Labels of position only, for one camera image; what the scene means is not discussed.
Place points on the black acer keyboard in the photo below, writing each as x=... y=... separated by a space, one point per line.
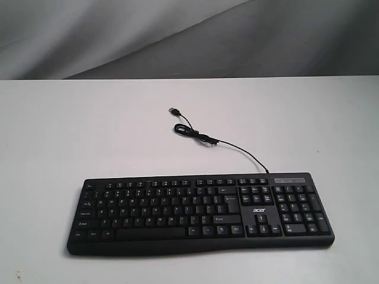
x=163 y=215

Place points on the grey backdrop cloth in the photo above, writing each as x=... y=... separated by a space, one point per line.
x=187 y=39

